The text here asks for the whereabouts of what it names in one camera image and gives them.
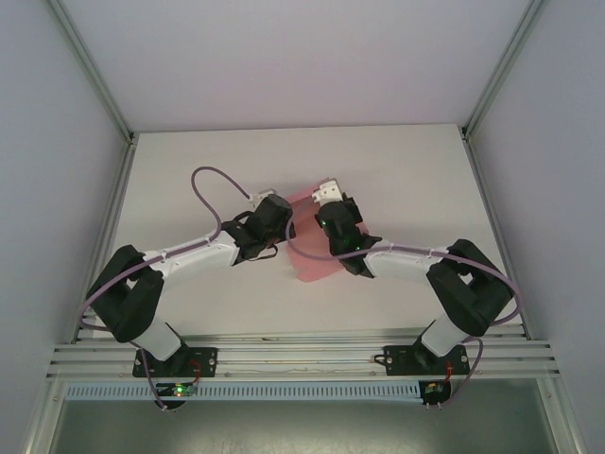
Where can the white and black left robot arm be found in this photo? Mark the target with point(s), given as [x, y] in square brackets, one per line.
[198, 260]

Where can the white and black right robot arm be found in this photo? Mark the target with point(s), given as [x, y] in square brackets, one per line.
[402, 265]

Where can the small green circuit board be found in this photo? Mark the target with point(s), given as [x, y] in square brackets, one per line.
[433, 389]

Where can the circuit board with green light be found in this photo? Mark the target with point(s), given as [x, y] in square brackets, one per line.
[178, 389]

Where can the grey metal sheet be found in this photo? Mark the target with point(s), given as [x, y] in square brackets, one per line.
[302, 430]

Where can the aluminium mounting rail beam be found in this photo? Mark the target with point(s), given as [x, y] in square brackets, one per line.
[302, 359]

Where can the aluminium table side rail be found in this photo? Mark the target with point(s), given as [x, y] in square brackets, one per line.
[118, 198]
[487, 198]

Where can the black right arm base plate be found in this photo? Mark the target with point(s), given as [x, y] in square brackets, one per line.
[399, 361]

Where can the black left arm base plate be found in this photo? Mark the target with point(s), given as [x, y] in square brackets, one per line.
[208, 361]

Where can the aluminium frame post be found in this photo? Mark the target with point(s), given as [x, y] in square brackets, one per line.
[506, 71]
[94, 75]

